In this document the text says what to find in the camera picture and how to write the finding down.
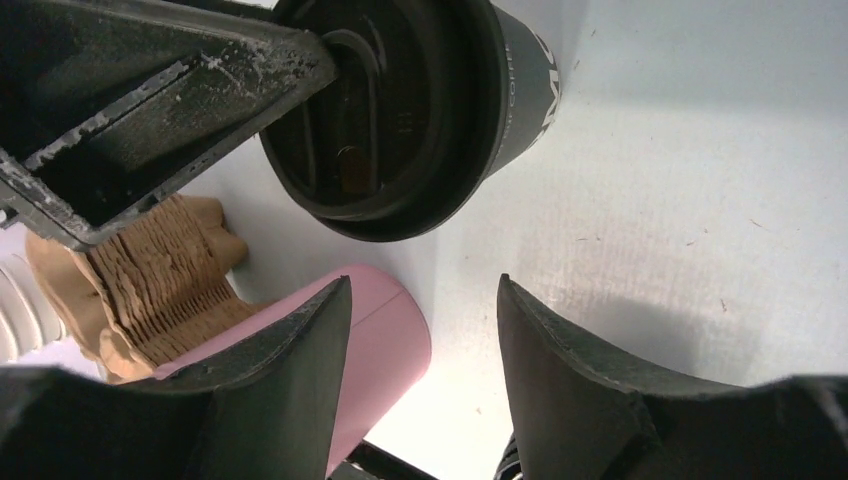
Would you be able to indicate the black cup lid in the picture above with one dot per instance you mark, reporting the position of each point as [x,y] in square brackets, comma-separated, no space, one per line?
[402,137]

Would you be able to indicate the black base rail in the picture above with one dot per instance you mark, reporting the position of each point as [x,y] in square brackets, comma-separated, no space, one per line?
[368,462]

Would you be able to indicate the black paper coffee cup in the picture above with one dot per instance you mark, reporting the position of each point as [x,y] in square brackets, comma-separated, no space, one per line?
[532,81]

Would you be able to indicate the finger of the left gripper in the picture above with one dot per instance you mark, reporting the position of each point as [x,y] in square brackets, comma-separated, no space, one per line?
[108,108]

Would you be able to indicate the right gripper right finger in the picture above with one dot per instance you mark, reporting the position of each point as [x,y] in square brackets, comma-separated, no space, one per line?
[582,408]

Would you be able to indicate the brown cardboard cup carrier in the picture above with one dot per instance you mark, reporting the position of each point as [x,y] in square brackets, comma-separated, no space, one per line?
[150,293]

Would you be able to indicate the pink straw holder cup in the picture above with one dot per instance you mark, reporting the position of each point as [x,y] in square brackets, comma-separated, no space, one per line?
[389,350]

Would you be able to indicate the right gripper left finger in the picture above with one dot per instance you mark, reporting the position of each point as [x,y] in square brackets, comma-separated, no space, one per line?
[263,408]

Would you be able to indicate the stack of paper cups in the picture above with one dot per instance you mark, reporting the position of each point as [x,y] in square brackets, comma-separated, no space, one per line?
[28,320]

